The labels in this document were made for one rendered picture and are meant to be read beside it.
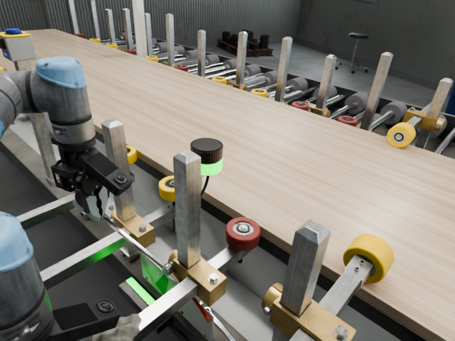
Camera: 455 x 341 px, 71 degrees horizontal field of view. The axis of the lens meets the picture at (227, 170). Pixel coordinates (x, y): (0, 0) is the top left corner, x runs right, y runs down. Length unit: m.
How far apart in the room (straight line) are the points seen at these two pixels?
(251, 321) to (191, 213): 0.42
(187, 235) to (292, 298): 0.24
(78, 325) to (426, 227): 0.77
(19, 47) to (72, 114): 0.53
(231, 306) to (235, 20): 7.32
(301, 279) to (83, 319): 0.31
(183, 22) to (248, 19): 1.55
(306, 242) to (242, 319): 0.54
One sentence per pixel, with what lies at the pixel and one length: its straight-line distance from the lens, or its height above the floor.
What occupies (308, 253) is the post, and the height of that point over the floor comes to 1.10.
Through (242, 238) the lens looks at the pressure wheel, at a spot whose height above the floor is 0.91.
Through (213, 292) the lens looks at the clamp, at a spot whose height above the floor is 0.86.
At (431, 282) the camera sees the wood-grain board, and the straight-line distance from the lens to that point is 0.78.
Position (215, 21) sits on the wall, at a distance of 7.72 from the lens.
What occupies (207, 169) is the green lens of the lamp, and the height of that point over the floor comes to 1.10.
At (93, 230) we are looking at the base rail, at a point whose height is 0.70.
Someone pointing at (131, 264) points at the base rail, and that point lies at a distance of 0.96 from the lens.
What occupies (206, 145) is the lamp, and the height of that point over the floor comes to 1.13.
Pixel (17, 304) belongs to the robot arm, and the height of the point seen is 1.10.
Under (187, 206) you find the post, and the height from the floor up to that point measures 1.03.
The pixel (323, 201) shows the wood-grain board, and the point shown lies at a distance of 0.88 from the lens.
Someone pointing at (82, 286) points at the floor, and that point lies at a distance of 1.89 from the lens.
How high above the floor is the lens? 1.40
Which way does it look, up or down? 32 degrees down
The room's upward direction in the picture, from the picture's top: 3 degrees clockwise
